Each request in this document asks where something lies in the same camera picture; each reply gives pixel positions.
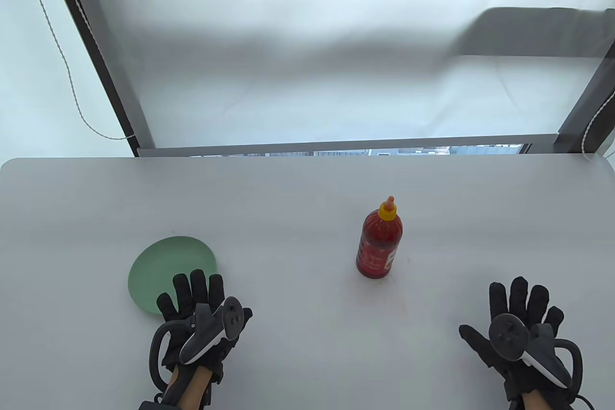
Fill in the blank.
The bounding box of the person's right hand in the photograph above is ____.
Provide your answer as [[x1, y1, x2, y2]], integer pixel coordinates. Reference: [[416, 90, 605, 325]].
[[459, 277, 578, 401]]

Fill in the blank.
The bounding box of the person's left hand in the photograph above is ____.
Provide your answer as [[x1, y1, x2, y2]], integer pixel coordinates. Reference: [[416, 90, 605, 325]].
[[156, 270, 253, 383]]

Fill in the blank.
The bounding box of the green plate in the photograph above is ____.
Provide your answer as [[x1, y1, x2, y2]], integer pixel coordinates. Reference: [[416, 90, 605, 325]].
[[127, 236, 217, 317]]

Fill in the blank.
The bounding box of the red ketchup bottle yellow cap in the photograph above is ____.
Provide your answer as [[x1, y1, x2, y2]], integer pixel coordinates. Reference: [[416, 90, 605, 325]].
[[356, 202, 403, 280]]

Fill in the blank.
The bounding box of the person's right forearm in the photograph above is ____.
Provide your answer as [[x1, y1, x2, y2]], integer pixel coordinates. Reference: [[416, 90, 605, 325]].
[[521, 391, 548, 410]]

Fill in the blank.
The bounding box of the person's left forearm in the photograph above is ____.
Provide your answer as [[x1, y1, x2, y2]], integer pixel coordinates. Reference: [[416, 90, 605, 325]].
[[166, 364, 212, 410]]

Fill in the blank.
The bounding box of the black white right hand controller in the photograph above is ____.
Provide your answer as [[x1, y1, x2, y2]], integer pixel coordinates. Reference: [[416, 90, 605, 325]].
[[489, 313, 583, 389]]

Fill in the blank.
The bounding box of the black white hand controller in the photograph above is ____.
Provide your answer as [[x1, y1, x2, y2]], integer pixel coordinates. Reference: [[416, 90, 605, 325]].
[[489, 313, 583, 389], [149, 297, 243, 389]]

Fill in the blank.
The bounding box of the black white left hand controller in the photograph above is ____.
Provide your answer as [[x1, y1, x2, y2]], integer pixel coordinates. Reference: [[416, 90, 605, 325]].
[[149, 297, 243, 389]]

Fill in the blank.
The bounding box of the white backdrop sheet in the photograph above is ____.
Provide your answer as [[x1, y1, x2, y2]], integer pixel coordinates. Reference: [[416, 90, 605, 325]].
[[72, 0, 615, 146]]

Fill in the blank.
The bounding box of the white twisted cord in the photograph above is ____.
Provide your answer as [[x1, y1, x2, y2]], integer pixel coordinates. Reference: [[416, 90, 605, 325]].
[[17, 0, 137, 141], [579, 88, 615, 158]]

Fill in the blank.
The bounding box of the dark metal frame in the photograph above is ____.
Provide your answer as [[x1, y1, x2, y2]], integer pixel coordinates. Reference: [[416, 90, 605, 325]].
[[41, 0, 615, 157]]

